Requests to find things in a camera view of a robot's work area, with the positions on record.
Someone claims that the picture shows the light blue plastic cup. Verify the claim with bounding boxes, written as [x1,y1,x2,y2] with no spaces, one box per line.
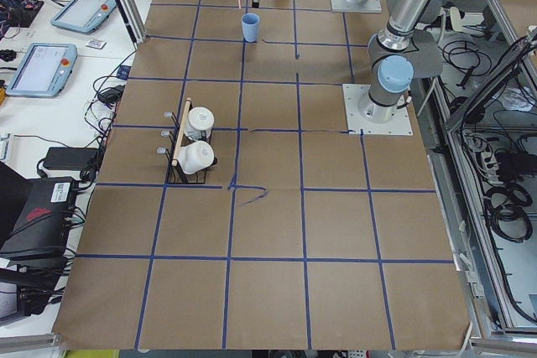
[241,13,260,43]

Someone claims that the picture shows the white mug upper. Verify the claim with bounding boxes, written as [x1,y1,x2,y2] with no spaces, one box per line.
[185,106,215,141]

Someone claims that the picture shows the white mug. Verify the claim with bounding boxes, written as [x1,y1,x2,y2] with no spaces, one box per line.
[178,141,217,174]
[185,106,215,141]

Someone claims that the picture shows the teach pendant far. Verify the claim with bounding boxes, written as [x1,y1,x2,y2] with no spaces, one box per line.
[50,0,117,34]

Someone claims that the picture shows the teach pendant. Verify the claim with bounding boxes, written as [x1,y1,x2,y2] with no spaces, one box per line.
[6,43,78,98]
[50,0,117,34]

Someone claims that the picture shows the white mug lower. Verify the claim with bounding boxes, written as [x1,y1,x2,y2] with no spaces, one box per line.
[178,141,217,174]

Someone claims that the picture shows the grey office chair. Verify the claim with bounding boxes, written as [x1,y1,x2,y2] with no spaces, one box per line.
[404,13,447,79]

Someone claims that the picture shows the teach pendant near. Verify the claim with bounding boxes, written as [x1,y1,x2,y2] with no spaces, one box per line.
[6,43,78,98]

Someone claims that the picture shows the black power adapter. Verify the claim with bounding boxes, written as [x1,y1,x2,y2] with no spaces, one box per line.
[43,147,97,170]

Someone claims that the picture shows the black computer box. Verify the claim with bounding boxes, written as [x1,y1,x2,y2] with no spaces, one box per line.
[1,163,77,261]

